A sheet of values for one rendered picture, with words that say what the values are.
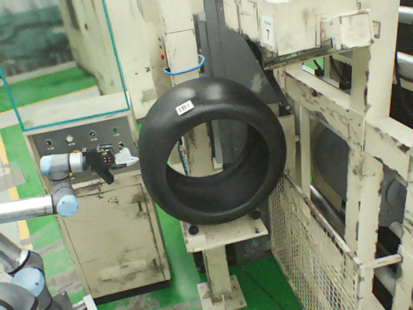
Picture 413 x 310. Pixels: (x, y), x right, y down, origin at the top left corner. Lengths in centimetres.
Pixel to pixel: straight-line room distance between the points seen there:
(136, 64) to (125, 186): 316
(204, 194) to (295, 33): 94
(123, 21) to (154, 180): 378
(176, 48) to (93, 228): 118
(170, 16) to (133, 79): 355
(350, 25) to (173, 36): 82
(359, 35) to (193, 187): 104
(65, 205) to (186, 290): 142
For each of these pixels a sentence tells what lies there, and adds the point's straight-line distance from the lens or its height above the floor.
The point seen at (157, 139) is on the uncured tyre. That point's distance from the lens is 138.
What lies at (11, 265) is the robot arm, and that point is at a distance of 171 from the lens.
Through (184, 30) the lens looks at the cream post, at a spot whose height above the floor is 165.
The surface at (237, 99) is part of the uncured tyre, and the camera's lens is 139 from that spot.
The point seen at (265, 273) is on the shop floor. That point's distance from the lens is 268.
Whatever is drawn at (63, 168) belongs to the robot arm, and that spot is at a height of 129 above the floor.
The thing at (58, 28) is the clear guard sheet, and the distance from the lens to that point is 195.
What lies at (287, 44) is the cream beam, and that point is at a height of 167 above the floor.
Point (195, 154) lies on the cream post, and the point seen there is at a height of 106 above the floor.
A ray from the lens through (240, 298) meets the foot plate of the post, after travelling 253.
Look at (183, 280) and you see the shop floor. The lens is 272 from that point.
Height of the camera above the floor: 191
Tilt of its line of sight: 27 degrees down
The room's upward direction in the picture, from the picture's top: 9 degrees counter-clockwise
